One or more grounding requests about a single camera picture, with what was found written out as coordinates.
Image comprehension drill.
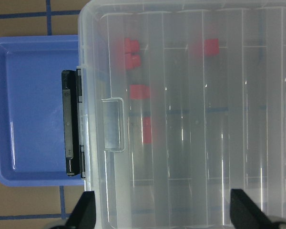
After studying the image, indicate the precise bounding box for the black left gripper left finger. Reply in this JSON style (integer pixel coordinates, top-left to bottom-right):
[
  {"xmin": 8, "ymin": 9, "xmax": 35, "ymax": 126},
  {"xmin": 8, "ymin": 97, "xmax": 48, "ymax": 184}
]
[{"xmin": 65, "ymin": 191, "xmax": 96, "ymax": 229}]

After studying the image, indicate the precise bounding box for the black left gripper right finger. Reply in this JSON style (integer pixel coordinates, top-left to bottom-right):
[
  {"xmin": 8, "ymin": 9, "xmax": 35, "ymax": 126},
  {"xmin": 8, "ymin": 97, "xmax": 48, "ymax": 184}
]
[{"xmin": 230, "ymin": 189, "xmax": 276, "ymax": 229}]

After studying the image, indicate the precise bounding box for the clear plastic box lid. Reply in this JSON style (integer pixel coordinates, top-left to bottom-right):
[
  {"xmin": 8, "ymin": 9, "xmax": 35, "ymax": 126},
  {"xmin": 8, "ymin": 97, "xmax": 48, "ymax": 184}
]
[{"xmin": 79, "ymin": 0, "xmax": 286, "ymax": 229}]

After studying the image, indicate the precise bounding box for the red block lower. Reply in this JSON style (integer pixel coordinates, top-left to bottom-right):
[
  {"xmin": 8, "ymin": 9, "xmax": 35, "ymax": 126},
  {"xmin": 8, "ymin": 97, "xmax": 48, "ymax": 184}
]
[{"xmin": 143, "ymin": 117, "xmax": 152, "ymax": 144}]

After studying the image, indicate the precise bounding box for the red block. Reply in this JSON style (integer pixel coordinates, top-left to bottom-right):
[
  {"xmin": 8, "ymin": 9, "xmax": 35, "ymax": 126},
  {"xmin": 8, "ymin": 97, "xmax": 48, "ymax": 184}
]
[
  {"xmin": 124, "ymin": 38, "xmax": 140, "ymax": 54},
  {"xmin": 204, "ymin": 38, "xmax": 220, "ymax": 56},
  {"xmin": 143, "ymin": 117, "xmax": 152, "ymax": 144},
  {"xmin": 124, "ymin": 53, "xmax": 141, "ymax": 70},
  {"xmin": 130, "ymin": 84, "xmax": 150, "ymax": 100}
]

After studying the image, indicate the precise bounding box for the blue plastic tray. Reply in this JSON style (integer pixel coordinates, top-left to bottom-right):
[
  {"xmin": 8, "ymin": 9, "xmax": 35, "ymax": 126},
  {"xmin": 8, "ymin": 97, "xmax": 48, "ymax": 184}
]
[{"xmin": 0, "ymin": 35, "xmax": 83, "ymax": 187}]

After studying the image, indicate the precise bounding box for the black box latch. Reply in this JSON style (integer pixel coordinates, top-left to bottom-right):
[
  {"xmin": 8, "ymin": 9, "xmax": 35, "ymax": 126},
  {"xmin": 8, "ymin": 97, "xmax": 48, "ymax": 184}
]
[{"xmin": 61, "ymin": 69, "xmax": 85, "ymax": 179}]

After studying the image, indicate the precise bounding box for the red block middle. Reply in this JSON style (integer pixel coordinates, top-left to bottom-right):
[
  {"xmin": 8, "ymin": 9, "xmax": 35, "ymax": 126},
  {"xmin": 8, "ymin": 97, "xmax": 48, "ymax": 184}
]
[{"xmin": 130, "ymin": 84, "xmax": 150, "ymax": 100}]

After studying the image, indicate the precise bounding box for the red block right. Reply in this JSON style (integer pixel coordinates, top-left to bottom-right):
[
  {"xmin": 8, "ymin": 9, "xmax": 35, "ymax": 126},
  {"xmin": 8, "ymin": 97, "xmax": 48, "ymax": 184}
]
[{"xmin": 204, "ymin": 38, "xmax": 220, "ymax": 56}]

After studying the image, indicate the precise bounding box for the red block upper left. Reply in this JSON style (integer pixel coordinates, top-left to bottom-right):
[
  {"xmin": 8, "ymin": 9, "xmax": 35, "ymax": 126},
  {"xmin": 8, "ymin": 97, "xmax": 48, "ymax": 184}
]
[{"xmin": 124, "ymin": 38, "xmax": 140, "ymax": 54}]

